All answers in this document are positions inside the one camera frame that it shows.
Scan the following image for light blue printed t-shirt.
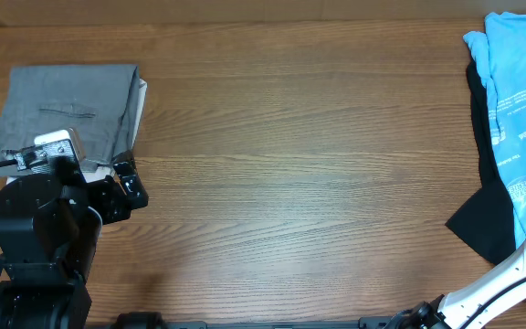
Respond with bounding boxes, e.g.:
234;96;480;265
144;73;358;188
463;12;526;245

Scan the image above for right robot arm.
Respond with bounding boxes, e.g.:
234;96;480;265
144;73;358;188
387;239;526;329

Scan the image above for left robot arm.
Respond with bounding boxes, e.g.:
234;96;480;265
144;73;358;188
0;147;149;329

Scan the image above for folded beige trousers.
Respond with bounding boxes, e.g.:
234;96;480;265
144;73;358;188
5;78;149;186

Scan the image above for folded grey trousers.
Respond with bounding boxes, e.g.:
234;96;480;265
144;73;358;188
0;64;140;172

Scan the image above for black garment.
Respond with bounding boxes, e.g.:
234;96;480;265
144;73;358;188
446;62;526;265

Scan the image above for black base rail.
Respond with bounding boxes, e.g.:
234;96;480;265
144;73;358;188
86;310;410;329

